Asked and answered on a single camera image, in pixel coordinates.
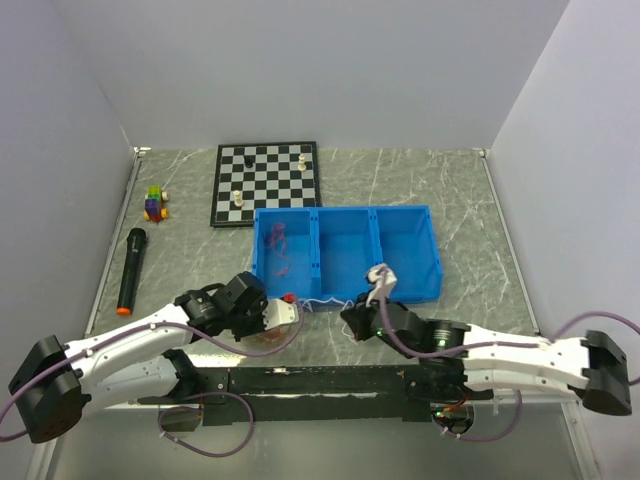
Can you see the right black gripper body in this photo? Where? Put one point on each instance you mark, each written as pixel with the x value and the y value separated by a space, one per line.
pixel 366 327

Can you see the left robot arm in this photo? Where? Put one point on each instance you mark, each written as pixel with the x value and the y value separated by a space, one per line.
pixel 59 383

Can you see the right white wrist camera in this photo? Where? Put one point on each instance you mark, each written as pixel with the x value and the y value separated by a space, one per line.
pixel 382 280

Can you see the white chess pawn near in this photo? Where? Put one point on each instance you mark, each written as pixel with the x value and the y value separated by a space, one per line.
pixel 238 199

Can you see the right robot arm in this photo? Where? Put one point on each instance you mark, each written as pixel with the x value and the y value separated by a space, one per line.
pixel 468 361

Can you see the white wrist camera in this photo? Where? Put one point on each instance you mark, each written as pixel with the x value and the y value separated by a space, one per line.
pixel 382 280
pixel 281 312

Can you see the blue plastic three-compartment bin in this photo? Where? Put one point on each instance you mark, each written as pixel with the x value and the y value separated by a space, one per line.
pixel 325 252

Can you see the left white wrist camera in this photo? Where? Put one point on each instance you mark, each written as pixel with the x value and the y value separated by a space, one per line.
pixel 281 312

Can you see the white chess piece far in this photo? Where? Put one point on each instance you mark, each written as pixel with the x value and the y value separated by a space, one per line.
pixel 302 165

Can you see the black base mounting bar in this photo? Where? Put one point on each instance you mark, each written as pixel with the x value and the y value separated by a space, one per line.
pixel 407 392

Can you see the colourful toy block car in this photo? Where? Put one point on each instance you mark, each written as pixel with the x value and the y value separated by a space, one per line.
pixel 155 200

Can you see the black microphone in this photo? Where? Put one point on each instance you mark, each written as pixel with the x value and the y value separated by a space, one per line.
pixel 136 243

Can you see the black and white chessboard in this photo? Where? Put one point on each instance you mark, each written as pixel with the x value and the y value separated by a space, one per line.
pixel 273 181

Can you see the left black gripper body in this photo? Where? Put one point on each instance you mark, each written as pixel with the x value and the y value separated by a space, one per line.
pixel 245 322

